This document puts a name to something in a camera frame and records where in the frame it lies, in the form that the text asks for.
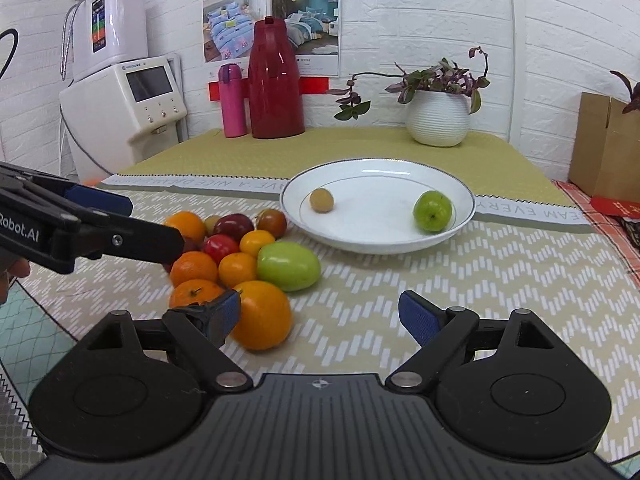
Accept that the large front orange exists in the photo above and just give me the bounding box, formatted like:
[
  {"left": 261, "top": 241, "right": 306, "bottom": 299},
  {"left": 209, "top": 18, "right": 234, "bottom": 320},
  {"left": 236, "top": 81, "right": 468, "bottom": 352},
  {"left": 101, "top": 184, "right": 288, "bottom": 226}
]
[{"left": 231, "top": 281, "right": 293, "bottom": 351}]

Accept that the dark red plum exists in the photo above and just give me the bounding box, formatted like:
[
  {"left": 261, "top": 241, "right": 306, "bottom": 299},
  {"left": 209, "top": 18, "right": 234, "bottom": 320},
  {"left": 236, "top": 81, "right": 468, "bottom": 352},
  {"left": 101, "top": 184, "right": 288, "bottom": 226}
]
[
  {"left": 213, "top": 214, "right": 255, "bottom": 243},
  {"left": 182, "top": 237, "right": 200, "bottom": 254}
]

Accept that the small yellow-orange mandarin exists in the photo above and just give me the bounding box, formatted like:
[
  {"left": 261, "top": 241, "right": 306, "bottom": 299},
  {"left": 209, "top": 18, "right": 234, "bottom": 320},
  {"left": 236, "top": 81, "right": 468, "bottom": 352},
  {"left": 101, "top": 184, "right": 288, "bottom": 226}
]
[{"left": 240, "top": 230, "right": 276, "bottom": 258}]

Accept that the oblong green apple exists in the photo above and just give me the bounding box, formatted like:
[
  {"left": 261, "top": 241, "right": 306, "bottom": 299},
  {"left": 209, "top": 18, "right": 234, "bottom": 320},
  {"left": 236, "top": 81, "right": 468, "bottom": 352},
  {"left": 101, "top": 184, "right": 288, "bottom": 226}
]
[{"left": 257, "top": 240, "right": 321, "bottom": 292}]

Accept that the dark red plum back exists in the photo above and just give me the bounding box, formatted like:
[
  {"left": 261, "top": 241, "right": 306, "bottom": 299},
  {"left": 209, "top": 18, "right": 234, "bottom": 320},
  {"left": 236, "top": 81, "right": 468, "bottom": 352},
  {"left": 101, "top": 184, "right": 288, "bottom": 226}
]
[{"left": 213, "top": 214, "right": 255, "bottom": 243}]

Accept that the round green apple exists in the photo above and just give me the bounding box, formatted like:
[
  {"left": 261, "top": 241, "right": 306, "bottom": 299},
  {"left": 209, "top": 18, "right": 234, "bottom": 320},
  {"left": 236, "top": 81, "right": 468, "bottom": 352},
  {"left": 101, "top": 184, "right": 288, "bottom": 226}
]
[{"left": 412, "top": 191, "right": 452, "bottom": 233}]

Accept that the red-green tomato fruit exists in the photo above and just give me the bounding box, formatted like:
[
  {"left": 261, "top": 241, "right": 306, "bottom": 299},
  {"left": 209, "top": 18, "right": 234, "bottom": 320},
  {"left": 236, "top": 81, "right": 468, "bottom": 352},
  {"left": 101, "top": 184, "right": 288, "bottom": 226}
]
[{"left": 255, "top": 208, "right": 288, "bottom": 240}]

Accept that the small tan longan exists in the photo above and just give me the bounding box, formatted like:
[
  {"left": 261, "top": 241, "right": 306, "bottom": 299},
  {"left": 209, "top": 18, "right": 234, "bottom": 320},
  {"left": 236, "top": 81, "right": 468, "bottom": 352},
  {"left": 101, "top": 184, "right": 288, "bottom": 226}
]
[{"left": 309, "top": 188, "right": 334, "bottom": 214}]

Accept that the small green-brown fruit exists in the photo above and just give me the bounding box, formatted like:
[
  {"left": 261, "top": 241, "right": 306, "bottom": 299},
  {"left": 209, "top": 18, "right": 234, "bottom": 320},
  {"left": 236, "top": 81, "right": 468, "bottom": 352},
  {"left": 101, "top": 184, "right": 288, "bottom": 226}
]
[{"left": 204, "top": 214, "right": 220, "bottom": 237}]

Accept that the person left hand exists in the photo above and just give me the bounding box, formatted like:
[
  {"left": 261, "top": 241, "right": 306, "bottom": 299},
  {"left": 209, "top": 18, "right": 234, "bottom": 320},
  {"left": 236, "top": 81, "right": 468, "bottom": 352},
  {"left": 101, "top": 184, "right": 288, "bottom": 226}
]
[{"left": 0, "top": 258, "right": 30, "bottom": 304}]

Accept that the white floor water dispenser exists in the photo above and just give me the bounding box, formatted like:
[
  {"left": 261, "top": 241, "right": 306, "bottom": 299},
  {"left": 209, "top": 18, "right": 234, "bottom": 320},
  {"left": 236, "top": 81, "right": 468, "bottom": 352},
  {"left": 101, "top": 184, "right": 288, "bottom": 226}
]
[{"left": 60, "top": 55, "right": 186, "bottom": 181}]

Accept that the patterned beige tablecloth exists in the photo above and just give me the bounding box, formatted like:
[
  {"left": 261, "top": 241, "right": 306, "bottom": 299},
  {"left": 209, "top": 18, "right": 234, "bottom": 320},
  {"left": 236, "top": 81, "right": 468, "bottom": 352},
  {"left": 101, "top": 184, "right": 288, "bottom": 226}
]
[{"left": 1, "top": 158, "right": 639, "bottom": 462}]

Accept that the white ceramic plate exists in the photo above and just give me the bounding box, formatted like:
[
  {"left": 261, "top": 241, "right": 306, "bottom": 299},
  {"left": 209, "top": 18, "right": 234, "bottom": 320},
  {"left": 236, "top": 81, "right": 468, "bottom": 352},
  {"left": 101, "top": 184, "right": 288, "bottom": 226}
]
[{"left": 280, "top": 158, "right": 476, "bottom": 255}]

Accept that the pink thermos bottle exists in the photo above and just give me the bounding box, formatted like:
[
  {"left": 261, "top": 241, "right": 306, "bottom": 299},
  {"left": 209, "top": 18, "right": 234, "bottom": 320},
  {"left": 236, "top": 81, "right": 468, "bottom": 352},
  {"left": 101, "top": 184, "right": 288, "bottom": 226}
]
[{"left": 218, "top": 63, "right": 246, "bottom": 139}]

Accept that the red thermos jug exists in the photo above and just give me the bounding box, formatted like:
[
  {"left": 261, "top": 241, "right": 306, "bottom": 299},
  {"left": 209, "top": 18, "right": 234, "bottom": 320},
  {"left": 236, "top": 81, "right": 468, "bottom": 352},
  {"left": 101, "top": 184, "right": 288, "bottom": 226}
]
[{"left": 247, "top": 16, "right": 305, "bottom": 139}]

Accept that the red envelope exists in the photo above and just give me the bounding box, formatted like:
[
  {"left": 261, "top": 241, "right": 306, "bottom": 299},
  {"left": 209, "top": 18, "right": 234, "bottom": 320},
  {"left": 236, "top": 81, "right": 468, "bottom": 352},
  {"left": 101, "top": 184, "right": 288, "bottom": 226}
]
[{"left": 590, "top": 196, "right": 640, "bottom": 220}]

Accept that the white pot purple plant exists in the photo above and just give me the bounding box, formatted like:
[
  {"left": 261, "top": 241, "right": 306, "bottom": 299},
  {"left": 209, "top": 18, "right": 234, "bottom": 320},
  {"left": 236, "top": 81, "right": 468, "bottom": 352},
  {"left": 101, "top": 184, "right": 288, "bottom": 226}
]
[{"left": 328, "top": 46, "right": 490, "bottom": 148}]

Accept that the brown cardboard box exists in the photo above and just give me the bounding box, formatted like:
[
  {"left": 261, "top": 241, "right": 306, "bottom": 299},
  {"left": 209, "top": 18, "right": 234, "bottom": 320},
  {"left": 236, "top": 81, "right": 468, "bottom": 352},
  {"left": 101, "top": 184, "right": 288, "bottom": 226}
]
[{"left": 568, "top": 92, "right": 640, "bottom": 203}]

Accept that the dark purple plant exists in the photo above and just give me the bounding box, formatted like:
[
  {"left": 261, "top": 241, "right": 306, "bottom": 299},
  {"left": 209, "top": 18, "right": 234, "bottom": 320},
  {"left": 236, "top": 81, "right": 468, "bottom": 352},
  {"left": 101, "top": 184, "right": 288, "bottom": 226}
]
[{"left": 611, "top": 70, "right": 640, "bottom": 114}]

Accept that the white wall water purifier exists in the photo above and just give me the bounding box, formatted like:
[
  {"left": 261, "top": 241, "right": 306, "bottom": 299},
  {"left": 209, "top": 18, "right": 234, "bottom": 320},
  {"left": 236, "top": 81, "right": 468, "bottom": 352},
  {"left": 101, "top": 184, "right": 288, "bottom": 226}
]
[{"left": 72, "top": 0, "right": 149, "bottom": 81}]

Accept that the bedding wall poster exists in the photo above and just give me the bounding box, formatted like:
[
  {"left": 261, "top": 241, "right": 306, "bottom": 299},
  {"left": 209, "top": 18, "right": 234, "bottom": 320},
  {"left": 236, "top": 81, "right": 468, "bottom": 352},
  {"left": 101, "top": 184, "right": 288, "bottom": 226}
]
[{"left": 202, "top": 0, "right": 342, "bottom": 102}]

